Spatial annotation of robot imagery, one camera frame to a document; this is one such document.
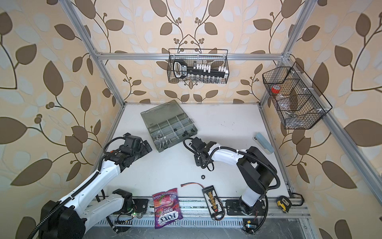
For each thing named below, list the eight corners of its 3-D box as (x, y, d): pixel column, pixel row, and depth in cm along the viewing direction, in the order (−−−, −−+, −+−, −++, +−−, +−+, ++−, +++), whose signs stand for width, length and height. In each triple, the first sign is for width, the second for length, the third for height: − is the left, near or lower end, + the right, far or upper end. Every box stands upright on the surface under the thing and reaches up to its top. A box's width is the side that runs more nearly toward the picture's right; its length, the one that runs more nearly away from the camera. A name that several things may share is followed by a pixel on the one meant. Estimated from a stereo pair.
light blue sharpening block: (266, 156, 94) (270, 151, 90) (252, 138, 103) (255, 134, 98) (270, 154, 95) (274, 149, 90) (256, 137, 103) (259, 132, 99)
